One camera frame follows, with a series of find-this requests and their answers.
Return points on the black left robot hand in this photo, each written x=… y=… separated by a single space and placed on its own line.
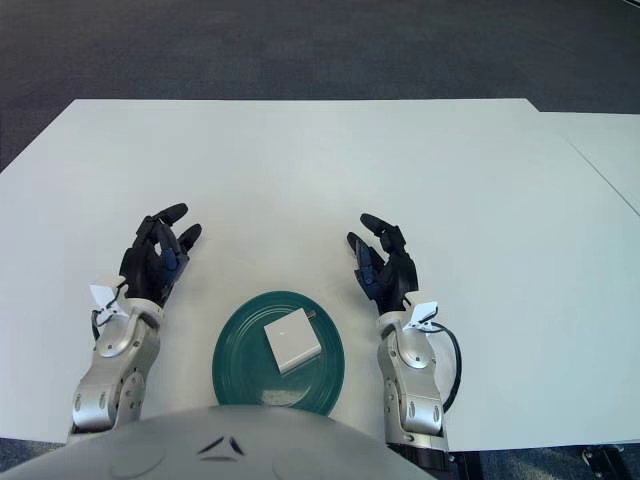
x=145 y=270

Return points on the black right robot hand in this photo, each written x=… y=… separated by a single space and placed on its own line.
x=397 y=280

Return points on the grey robot torso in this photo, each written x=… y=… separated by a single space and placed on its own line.
x=200 y=450

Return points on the dark green plate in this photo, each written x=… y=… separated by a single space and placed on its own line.
x=325 y=380

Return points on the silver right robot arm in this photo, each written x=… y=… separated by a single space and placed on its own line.
x=415 y=380

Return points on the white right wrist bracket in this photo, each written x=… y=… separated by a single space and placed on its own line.
x=422 y=311

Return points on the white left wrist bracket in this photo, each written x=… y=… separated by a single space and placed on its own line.
x=102 y=292

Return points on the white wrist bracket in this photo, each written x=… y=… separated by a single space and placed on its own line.
x=422 y=311
x=102 y=292

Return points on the black table frame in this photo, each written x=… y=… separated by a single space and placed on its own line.
x=605 y=455

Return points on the white charger block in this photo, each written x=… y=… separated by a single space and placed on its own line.
x=290 y=342

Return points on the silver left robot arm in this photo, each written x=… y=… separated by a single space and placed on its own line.
x=115 y=360

